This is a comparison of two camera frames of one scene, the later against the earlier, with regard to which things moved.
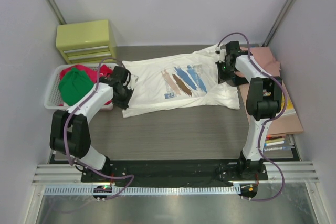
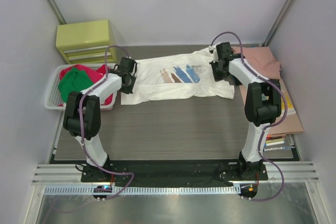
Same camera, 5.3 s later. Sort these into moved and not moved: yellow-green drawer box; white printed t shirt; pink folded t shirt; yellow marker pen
Moved: white printed t shirt
Not moved: yellow marker pen; pink folded t shirt; yellow-green drawer box
